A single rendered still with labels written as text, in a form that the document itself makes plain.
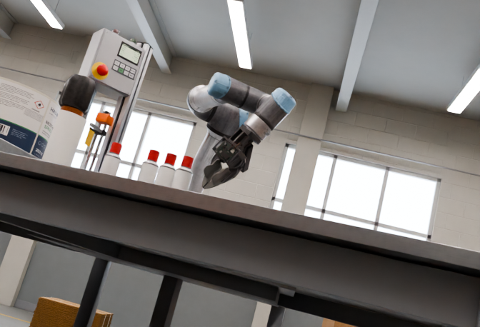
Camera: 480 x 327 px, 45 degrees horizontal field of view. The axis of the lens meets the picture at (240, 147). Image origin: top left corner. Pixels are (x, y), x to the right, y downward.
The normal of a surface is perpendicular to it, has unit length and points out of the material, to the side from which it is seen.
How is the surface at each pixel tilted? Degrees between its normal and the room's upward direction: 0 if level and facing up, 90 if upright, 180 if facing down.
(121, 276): 90
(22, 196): 90
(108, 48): 90
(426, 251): 90
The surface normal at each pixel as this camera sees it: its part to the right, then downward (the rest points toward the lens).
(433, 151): -0.07, -0.29
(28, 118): 0.73, 0.01
